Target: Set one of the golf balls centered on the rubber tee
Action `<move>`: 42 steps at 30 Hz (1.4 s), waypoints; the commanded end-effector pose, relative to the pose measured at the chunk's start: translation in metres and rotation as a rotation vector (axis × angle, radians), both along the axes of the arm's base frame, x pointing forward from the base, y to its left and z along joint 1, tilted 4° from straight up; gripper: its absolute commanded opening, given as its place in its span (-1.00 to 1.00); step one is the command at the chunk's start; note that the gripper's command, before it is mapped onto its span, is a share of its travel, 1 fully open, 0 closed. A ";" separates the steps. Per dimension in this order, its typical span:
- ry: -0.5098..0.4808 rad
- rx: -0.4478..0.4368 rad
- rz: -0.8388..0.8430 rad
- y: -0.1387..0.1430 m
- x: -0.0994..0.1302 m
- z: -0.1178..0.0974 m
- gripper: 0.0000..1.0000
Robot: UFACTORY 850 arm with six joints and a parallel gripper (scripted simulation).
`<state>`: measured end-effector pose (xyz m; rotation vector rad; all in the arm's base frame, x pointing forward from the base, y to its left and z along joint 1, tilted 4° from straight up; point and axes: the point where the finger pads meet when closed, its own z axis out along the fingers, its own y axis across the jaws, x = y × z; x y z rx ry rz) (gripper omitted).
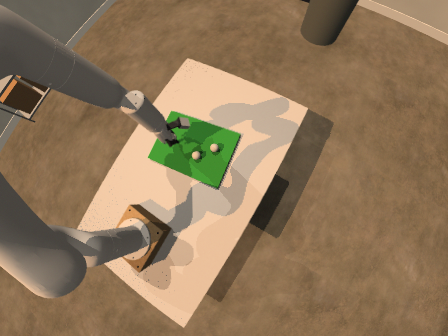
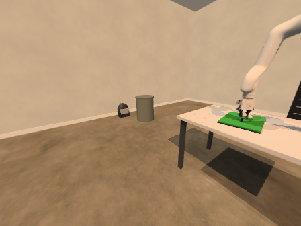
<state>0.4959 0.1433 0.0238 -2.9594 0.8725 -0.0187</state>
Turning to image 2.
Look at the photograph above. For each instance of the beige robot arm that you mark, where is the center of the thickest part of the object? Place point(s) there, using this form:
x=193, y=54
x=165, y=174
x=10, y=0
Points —
x=270, y=48

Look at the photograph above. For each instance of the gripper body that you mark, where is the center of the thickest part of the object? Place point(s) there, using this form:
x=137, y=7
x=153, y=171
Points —
x=247, y=103

